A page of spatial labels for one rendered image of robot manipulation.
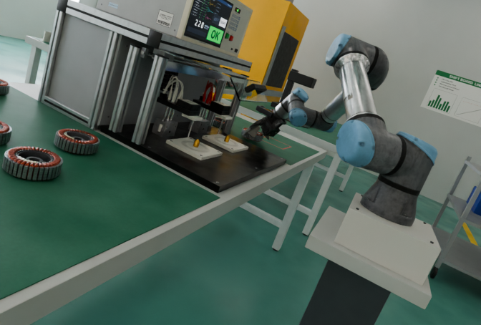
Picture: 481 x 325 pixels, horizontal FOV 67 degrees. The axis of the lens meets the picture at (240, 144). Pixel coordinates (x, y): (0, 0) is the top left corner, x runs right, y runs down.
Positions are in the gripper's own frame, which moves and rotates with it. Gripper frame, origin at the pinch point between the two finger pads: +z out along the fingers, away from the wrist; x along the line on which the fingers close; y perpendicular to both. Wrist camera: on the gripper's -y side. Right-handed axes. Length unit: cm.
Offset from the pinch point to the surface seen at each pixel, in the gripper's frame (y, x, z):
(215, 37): -14, -47, -36
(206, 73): -3, -50, -27
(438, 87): -113, 475, -43
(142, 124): 15, -76, -15
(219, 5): -18, -51, -46
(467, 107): -66, 491, -54
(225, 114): 3.5, -32.8, -14.0
